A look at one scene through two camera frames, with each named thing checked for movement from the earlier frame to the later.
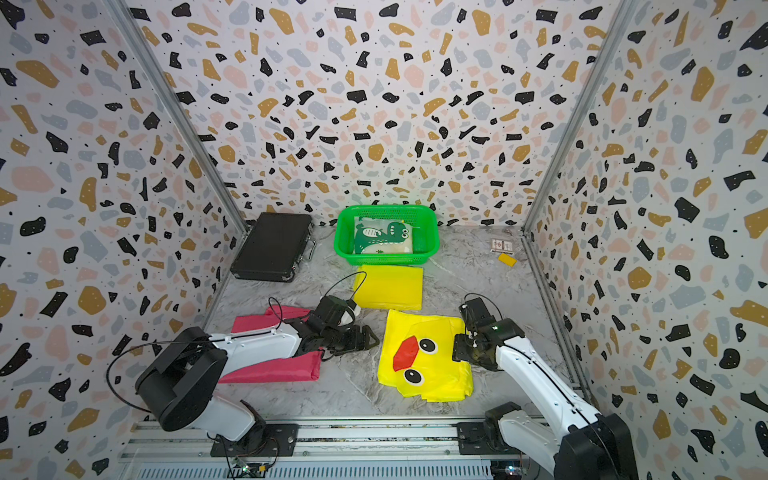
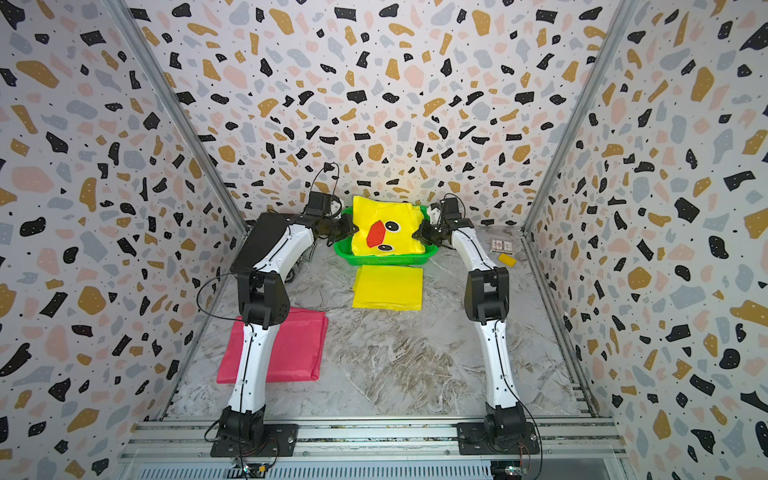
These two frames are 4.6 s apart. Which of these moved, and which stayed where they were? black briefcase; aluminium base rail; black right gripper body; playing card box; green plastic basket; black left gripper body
Moved: black right gripper body; black left gripper body
Stayed: playing card box; green plastic basket; aluminium base rail; black briefcase
